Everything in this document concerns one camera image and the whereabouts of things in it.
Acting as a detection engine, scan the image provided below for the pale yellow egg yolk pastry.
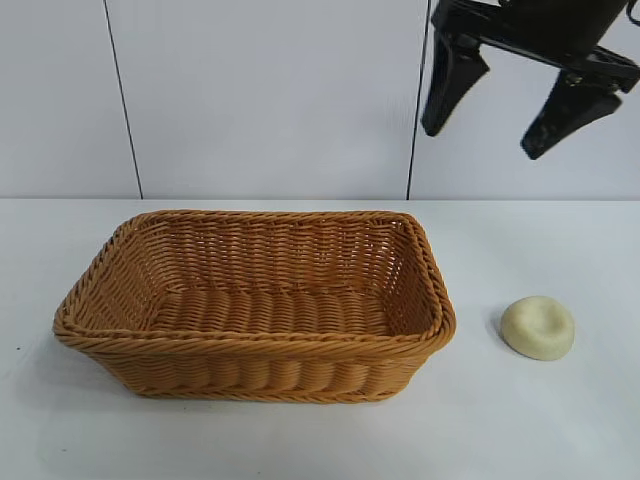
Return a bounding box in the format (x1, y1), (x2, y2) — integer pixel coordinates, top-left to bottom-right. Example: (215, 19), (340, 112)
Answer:
(500, 295), (576, 361)

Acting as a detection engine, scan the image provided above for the brown woven wicker basket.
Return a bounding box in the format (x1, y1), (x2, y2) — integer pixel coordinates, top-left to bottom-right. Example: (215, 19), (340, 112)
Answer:
(52, 209), (457, 403)

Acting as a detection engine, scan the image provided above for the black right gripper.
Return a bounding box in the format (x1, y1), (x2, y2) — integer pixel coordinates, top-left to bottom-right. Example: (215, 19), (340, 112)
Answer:
(420, 0), (640, 161)

